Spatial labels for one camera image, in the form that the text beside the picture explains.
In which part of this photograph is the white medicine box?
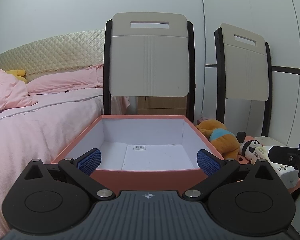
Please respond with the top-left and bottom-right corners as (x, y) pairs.
(251, 146), (299, 189)

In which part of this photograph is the pink box lid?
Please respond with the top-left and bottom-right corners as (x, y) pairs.
(236, 132), (300, 193)

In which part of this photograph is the panda plush toy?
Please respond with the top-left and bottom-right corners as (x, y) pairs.
(236, 132), (262, 164)

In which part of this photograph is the orange plush dog toy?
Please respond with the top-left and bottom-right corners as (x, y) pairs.
(196, 119), (240, 159)

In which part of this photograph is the bed with pink sheet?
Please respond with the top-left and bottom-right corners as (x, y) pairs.
(0, 88), (103, 238)

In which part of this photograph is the small pink tissue box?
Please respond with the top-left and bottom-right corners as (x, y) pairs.
(196, 114), (210, 125)

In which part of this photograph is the far beige folding chair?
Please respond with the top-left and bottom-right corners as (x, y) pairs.
(214, 23), (273, 136)

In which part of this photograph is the beige folding chair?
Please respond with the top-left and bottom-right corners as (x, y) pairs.
(103, 12), (196, 121)
(214, 23), (273, 136)

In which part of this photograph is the pink cardboard box base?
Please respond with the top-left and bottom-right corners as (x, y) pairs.
(53, 115), (222, 194)

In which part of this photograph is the pink crumpled duvet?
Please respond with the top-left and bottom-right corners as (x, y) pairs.
(0, 69), (38, 111)

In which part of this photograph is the yellow plush on bed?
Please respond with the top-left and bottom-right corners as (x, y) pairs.
(6, 69), (27, 83)

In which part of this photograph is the pink pillow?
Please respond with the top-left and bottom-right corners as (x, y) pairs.
(27, 64), (103, 95)

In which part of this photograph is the wooden nightstand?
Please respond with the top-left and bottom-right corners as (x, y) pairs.
(137, 96), (187, 115)

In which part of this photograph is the beige quilted headboard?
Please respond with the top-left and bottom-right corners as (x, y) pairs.
(0, 29), (105, 82)

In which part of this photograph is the near beige folding chair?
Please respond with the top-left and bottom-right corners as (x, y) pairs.
(103, 12), (196, 121)

